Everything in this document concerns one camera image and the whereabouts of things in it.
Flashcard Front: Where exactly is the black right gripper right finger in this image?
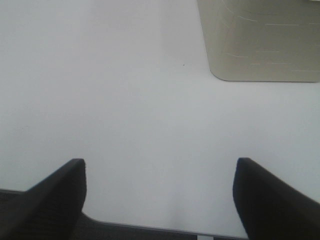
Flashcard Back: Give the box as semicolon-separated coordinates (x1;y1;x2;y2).
232;157;320;240

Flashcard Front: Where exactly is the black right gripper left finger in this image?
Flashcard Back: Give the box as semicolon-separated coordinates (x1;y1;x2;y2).
0;158;87;240

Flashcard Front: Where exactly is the beige plastic storage bin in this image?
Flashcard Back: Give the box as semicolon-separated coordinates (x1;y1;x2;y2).
197;0;320;83

